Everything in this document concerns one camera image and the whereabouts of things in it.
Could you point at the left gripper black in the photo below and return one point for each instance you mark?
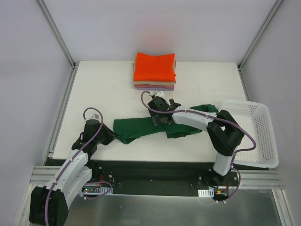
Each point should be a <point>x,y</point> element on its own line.
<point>109,135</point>

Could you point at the left white cable duct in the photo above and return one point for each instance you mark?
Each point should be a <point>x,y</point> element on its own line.
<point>95,191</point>

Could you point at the white cable duct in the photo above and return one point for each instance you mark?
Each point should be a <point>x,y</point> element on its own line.
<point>95,191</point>
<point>206,193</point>

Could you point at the right aluminium frame post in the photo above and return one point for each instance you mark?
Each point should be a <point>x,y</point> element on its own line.
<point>269,17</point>

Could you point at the white plastic basket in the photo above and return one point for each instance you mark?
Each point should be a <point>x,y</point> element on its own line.
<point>255,119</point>

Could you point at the green t shirt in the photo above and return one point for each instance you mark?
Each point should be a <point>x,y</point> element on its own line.
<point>131,129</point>

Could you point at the aluminium frame post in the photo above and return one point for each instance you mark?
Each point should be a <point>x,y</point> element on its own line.
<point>269,17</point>
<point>57,35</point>

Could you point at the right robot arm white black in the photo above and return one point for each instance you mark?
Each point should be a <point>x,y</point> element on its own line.
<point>221,127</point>

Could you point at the left aluminium frame post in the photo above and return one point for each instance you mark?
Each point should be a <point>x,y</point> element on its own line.
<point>57,35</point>

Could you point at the orange folded t shirt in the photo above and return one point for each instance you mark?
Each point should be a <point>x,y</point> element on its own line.
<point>154,68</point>

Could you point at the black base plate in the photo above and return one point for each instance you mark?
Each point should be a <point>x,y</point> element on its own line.
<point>160,178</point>

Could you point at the beige folded t shirt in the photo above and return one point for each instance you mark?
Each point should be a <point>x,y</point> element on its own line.
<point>155,83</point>

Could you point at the aluminium front rail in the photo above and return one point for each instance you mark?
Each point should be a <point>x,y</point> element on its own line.
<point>251,179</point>

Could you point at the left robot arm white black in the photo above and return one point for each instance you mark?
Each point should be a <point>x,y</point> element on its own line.
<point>49,204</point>

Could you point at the pink folded t shirt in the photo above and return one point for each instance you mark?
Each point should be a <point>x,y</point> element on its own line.
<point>154,86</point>

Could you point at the lilac folded t shirt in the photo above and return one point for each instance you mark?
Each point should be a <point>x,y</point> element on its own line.
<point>155,89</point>

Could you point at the right white cable duct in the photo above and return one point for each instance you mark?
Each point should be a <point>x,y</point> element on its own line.
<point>206,193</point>

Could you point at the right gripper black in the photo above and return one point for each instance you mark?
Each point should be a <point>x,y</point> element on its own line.
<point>161,117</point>

